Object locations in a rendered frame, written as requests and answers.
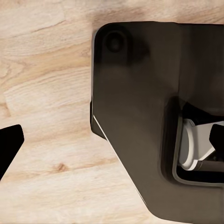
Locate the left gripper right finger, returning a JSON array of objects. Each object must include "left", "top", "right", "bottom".
[{"left": 209, "top": 124, "right": 224, "bottom": 162}]

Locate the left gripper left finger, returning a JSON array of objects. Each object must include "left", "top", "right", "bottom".
[{"left": 0, "top": 124, "right": 24, "bottom": 180}]

